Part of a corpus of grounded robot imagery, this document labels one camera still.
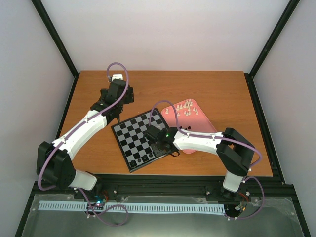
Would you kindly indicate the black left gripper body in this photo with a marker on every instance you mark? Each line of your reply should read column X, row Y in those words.
column 121, row 105

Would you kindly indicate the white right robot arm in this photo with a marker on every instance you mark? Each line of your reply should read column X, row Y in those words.
column 234, row 151

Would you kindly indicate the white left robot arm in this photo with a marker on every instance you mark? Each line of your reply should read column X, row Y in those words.
column 55, row 160

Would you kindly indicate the black and grey chessboard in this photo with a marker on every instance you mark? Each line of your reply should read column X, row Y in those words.
column 129, row 135

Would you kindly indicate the pink plastic tray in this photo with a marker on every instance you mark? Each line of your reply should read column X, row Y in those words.
column 198, row 123

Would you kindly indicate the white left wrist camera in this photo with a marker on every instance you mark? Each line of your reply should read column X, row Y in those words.
column 117, row 77

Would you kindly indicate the black right frame post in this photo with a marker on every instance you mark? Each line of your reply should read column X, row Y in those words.
column 281, row 23

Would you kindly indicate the black frame post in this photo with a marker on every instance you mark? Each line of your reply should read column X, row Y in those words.
column 43, row 14
column 281, row 23

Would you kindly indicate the black left frame post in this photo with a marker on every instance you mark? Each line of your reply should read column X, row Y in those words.
column 43, row 14

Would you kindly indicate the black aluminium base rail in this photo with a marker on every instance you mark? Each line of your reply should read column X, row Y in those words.
column 210, row 187

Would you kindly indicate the light blue slotted cable duct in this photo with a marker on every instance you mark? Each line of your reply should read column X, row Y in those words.
column 139, row 208

